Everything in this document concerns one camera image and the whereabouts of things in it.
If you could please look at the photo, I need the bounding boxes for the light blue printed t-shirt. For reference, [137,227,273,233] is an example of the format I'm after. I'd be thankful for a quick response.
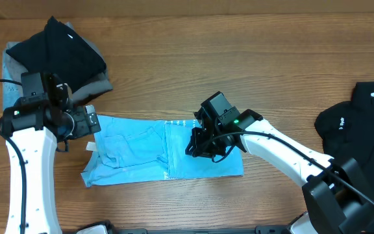
[81,115,244,187]

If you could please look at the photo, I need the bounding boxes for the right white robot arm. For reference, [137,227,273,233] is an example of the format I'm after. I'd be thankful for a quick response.
[186,92,374,233]

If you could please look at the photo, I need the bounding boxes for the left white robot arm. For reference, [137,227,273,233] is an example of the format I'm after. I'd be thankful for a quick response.
[0,72,101,233]

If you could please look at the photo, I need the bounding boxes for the folded black garment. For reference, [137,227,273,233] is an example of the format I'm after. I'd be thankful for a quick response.
[6,17,106,92]

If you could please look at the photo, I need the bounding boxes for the folded blue jeans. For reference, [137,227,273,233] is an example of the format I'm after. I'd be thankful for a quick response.
[2,50,27,110]

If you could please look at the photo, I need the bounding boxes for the black garment pile right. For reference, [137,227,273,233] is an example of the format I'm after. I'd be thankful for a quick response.
[314,82,374,191]

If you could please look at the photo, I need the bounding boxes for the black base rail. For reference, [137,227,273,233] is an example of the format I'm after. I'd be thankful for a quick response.
[116,225,290,234]

